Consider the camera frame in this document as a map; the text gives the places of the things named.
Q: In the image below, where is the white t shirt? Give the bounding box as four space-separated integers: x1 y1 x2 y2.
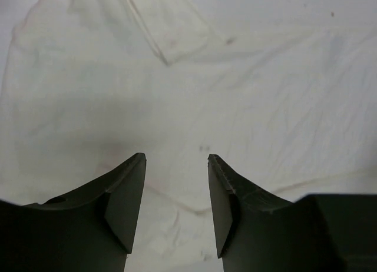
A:
1 0 376 271

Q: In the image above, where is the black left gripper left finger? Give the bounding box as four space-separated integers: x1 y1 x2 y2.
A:
20 152 147 272

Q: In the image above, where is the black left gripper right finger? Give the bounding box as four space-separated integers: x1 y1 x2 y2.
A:
208 154 342 271

